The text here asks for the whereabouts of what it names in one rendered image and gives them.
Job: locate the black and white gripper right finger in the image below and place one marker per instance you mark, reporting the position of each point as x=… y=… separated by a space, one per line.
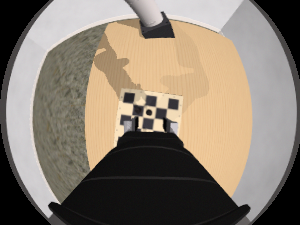
x=170 y=126

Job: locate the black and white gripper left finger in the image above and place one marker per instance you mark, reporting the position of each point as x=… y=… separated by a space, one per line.
x=132 y=124

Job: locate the black chess piece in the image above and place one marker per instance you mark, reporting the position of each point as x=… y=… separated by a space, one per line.
x=149 y=112
x=138 y=111

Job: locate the chessboard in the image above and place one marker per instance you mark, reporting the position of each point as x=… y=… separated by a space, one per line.
x=161 y=104

